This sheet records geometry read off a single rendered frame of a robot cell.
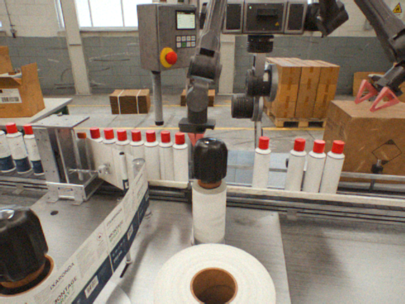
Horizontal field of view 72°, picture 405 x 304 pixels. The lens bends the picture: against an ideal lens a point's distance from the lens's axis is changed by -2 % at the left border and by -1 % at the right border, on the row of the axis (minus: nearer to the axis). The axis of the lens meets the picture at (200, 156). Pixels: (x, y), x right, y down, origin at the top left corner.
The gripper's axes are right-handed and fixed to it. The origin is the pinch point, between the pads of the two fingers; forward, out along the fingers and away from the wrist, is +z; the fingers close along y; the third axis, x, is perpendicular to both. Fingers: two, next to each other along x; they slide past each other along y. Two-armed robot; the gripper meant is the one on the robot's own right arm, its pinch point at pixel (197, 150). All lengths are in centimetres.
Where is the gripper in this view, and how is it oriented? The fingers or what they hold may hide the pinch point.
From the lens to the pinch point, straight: 84.7
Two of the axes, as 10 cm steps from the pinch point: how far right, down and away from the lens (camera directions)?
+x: 1.5, -3.9, 9.1
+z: -0.2, 9.2, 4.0
